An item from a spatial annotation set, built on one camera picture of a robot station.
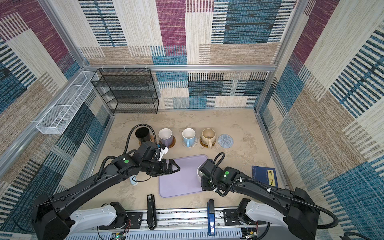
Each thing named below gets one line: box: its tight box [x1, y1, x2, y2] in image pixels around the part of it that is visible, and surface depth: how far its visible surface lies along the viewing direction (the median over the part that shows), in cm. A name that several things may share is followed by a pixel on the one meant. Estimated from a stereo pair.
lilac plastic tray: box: [159, 154, 209, 198], surface depth 85 cm
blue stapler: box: [207, 199, 216, 237], surface depth 73 cm
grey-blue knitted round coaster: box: [217, 134, 234, 149], surface depth 104 cm
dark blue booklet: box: [252, 165, 279, 187], surface depth 89 cm
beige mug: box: [200, 128, 217, 150], surface depth 96 cm
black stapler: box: [147, 194, 158, 230], surface depth 76 cm
